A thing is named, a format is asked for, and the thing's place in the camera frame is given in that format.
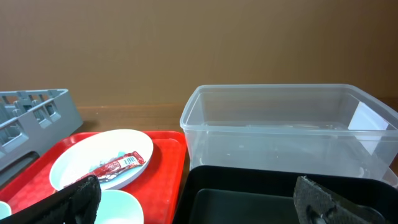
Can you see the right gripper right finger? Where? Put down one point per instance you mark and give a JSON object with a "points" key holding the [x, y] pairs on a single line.
{"points": [[316, 204]]}

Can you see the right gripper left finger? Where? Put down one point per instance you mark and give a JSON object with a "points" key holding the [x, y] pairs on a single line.
{"points": [[75, 204]]}

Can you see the mint green bowl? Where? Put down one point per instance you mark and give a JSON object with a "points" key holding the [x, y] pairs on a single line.
{"points": [[119, 207]]}

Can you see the white round plate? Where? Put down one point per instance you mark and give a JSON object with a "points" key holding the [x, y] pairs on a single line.
{"points": [[95, 151]]}

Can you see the red snack wrapper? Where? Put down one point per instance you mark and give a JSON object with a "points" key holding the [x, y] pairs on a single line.
{"points": [[114, 171]]}

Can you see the light blue bowl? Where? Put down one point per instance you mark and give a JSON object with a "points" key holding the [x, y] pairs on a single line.
{"points": [[5, 210]]}

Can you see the grey dishwasher rack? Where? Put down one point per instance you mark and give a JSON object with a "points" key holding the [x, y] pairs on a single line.
{"points": [[32, 121]]}

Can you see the clear plastic bin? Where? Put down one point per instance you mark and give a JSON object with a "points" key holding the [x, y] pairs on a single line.
{"points": [[329, 129]]}

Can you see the red plastic tray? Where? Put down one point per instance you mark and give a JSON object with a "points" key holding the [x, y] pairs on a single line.
{"points": [[156, 188]]}

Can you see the black plastic tray bin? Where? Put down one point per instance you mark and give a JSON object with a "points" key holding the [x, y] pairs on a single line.
{"points": [[232, 195]]}

